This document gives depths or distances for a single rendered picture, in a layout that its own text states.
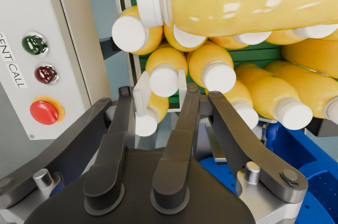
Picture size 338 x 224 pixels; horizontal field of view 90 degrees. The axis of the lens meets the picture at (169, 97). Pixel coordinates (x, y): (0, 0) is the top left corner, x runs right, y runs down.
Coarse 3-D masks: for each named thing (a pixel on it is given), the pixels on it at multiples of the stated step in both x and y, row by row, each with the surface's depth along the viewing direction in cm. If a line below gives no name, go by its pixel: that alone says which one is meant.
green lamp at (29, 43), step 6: (30, 36) 18; (36, 36) 19; (24, 42) 18; (30, 42) 18; (36, 42) 19; (42, 42) 19; (24, 48) 19; (30, 48) 19; (36, 48) 19; (42, 48) 19; (36, 54) 19
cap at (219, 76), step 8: (216, 64) 21; (224, 64) 21; (208, 72) 21; (216, 72) 21; (224, 72) 21; (232, 72) 21; (208, 80) 21; (216, 80) 21; (224, 80) 21; (232, 80) 21; (208, 88) 22; (216, 88) 22; (224, 88) 22
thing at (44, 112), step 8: (32, 104) 22; (40, 104) 22; (48, 104) 22; (32, 112) 22; (40, 112) 22; (48, 112) 22; (56, 112) 22; (40, 120) 22; (48, 120) 22; (56, 120) 23
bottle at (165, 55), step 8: (160, 48) 27; (168, 48) 26; (152, 56) 25; (160, 56) 24; (168, 56) 24; (176, 56) 24; (184, 56) 28; (152, 64) 24; (160, 64) 23; (168, 64) 23; (176, 64) 24; (184, 64) 25
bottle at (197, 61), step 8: (208, 40) 32; (200, 48) 26; (208, 48) 25; (216, 48) 24; (224, 48) 26; (192, 56) 26; (200, 56) 24; (208, 56) 23; (216, 56) 23; (224, 56) 23; (192, 64) 25; (200, 64) 24; (208, 64) 22; (232, 64) 24; (192, 72) 26; (200, 72) 24; (200, 80) 24
